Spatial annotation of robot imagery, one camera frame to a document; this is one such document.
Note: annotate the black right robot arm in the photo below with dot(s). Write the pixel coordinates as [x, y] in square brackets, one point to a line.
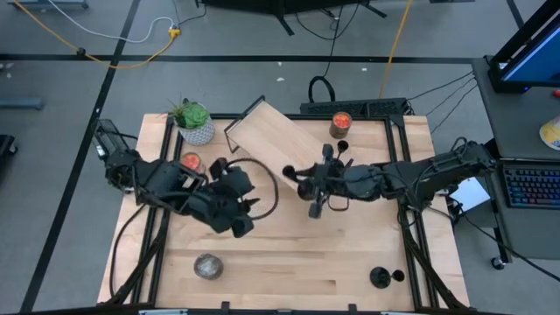
[437, 170]

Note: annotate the black aluminium table frame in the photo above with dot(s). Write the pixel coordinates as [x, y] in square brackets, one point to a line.
[254, 311]

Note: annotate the white paper sheet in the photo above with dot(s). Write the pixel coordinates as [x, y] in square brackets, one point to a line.
[470, 194]

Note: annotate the orange candle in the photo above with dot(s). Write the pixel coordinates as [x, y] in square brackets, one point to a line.
[341, 123]
[191, 161]

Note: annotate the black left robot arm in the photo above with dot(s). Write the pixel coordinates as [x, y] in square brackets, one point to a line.
[157, 179]

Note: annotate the backlit black keyboard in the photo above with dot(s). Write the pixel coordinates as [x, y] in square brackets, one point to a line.
[534, 186]

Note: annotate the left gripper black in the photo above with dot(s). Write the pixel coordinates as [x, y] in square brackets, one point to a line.
[227, 197]

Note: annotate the black caster wheel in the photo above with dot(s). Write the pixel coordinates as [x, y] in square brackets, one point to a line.
[498, 263]

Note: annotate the yellow plug connector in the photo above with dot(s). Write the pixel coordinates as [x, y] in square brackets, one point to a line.
[174, 32]

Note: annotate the yellow white paper plate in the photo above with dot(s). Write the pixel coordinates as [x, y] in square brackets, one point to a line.
[552, 133]

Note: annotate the black rail clip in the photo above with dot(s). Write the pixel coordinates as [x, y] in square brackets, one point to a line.
[352, 308]
[225, 306]

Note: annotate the black corner bracket plate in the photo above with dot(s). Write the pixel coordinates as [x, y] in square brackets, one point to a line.
[396, 121]

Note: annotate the succulent in triangle-patterned pot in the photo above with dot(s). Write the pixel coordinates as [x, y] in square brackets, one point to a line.
[194, 120]

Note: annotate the grey stand foot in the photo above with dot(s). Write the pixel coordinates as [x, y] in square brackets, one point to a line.
[48, 3]
[19, 103]

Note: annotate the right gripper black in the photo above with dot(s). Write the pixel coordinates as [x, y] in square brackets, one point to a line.
[329, 180]

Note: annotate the large monitor blue screen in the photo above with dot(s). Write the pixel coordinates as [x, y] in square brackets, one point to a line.
[531, 57]

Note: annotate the black mesh controller box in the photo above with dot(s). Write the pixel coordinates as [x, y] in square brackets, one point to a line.
[106, 133]

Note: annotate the grey side desk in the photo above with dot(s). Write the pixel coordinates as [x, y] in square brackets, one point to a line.
[516, 131]

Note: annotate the wooden shelf riser black frame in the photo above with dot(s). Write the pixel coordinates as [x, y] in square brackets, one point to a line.
[271, 135]

